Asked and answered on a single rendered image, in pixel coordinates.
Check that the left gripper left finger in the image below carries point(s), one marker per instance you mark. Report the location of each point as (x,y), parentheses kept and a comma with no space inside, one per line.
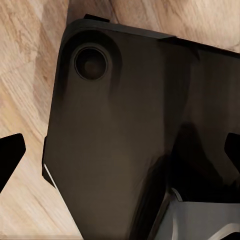
(12,149)

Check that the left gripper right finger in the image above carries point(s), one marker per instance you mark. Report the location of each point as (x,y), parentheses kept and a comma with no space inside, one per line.
(232,149)

